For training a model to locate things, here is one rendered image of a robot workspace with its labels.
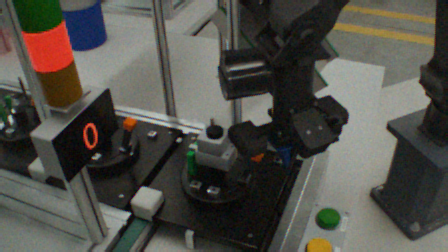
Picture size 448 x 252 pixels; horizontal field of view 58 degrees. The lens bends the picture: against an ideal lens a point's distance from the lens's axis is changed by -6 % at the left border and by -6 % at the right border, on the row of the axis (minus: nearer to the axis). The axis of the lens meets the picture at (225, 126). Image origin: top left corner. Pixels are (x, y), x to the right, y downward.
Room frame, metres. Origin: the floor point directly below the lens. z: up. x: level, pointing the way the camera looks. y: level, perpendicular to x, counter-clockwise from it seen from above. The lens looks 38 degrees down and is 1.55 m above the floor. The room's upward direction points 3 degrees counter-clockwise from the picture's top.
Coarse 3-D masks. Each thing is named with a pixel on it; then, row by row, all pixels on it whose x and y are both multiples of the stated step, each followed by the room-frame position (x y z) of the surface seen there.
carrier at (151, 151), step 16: (144, 128) 0.75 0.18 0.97; (160, 128) 0.75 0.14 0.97; (176, 128) 0.74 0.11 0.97; (112, 144) 0.67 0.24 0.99; (144, 144) 0.69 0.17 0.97; (160, 144) 0.69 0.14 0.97; (96, 160) 0.61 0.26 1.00; (112, 160) 0.63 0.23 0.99; (128, 160) 0.63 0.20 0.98; (144, 160) 0.64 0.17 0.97; (160, 160) 0.64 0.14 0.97; (96, 176) 0.60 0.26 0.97; (112, 176) 0.60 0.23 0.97; (128, 176) 0.60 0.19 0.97; (144, 176) 0.60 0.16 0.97; (96, 192) 0.56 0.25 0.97; (112, 192) 0.56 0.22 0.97; (128, 192) 0.55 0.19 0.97; (128, 208) 0.53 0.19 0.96
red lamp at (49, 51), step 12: (24, 36) 0.43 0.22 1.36; (36, 36) 0.42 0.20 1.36; (48, 36) 0.43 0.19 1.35; (60, 36) 0.44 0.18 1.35; (36, 48) 0.42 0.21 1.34; (48, 48) 0.42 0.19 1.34; (60, 48) 0.43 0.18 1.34; (36, 60) 0.42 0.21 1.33; (48, 60) 0.42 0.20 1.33; (60, 60) 0.43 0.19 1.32
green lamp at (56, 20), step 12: (12, 0) 0.43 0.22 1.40; (24, 0) 0.42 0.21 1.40; (36, 0) 0.43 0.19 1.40; (48, 0) 0.43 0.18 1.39; (24, 12) 0.42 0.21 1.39; (36, 12) 0.42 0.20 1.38; (48, 12) 0.43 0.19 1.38; (60, 12) 0.45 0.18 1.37; (24, 24) 0.43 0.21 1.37; (36, 24) 0.42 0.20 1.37; (48, 24) 0.43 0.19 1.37; (60, 24) 0.44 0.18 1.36
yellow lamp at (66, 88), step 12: (72, 60) 0.45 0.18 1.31; (36, 72) 0.43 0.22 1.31; (48, 72) 0.43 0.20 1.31; (60, 72) 0.43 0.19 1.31; (72, 72) 0.44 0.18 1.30; (48, 84) 0.42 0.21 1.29; (60, 84) 0.43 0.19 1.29; (72, 84) 0.43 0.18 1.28; (48, 96) 0.42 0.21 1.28; (60, 96) 0.42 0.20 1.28; (72, 96) 0.43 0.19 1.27
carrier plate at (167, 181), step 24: (168, 168) 0.62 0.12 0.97; (264, 168) 0.60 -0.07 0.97; (288, 168) 0.60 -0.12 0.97; (168, 192) 0.55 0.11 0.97; (264, 192) 0.54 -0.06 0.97; (168, 216) 0.49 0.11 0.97; (192, 216) 0.49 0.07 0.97; (216, 216) 0.49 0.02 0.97; (240, 216) 0.48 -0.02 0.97; (264, 216) 0.48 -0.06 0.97; (216, 240) 0.44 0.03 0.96; (240, 240) 0.43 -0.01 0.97
